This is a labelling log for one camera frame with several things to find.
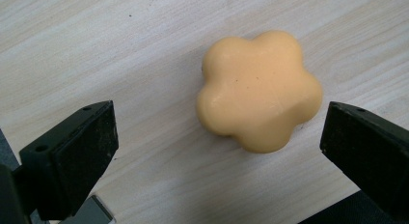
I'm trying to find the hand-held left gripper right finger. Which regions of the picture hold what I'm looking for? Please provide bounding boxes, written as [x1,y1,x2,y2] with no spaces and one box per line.
[319,100,409,222]

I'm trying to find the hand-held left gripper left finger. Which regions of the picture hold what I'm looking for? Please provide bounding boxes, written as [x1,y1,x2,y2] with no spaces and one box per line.
[13,99,120,221]

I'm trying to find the yellow flower-shaped soap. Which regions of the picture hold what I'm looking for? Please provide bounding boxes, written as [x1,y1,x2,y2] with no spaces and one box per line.
[196,29,324,154]

